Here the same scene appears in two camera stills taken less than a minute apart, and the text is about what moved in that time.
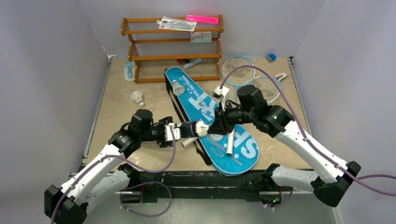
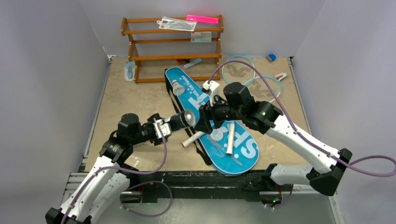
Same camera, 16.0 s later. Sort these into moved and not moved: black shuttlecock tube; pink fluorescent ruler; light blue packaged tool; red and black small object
Moved: black shuttlecock tube
Not moved: light blue packaged tool; red and black small object; pink fluorescent ruler
